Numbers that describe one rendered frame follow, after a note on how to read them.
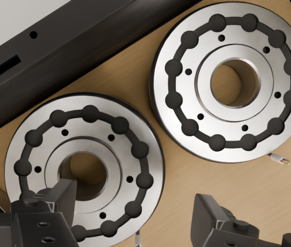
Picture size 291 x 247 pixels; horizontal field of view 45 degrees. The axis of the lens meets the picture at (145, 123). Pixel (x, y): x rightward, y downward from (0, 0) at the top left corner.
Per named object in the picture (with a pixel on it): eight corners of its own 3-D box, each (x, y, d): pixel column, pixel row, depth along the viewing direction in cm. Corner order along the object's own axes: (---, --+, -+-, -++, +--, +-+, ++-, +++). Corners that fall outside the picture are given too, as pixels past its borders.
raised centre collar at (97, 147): (78, 227, 23) (77, 231, 22) (29, 168, 22) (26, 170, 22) (139, 179, 22) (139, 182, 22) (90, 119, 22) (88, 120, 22)
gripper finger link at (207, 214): (204, 279, 13) (189, 236, 16) (222, 281, 13) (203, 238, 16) (212, 219, 12) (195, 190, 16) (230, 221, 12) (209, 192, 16)
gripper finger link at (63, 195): (59, 203, 12) (77, 178, 16) (39, 201, 12) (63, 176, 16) (53, 263, 12) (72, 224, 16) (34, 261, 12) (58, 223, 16)
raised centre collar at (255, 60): (218, 136, 22) (220, 137, 22) (179, 69, 22) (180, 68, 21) (285, 97, 22) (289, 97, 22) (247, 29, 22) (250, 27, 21)
